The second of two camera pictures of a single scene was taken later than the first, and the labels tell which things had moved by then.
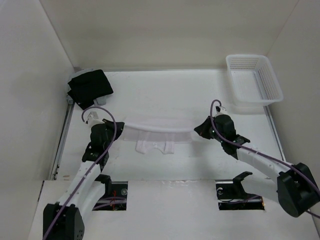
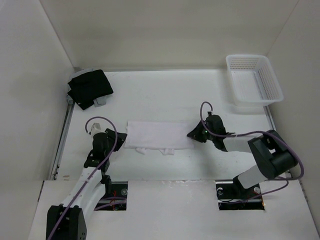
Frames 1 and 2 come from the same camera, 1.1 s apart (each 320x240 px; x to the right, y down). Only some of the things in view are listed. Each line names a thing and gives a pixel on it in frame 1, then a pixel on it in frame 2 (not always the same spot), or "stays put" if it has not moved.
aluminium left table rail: (62, 141) stays put
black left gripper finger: (111, 125) to (121, 138)
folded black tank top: (88, 87) stays put
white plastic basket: (253, 81) stays put
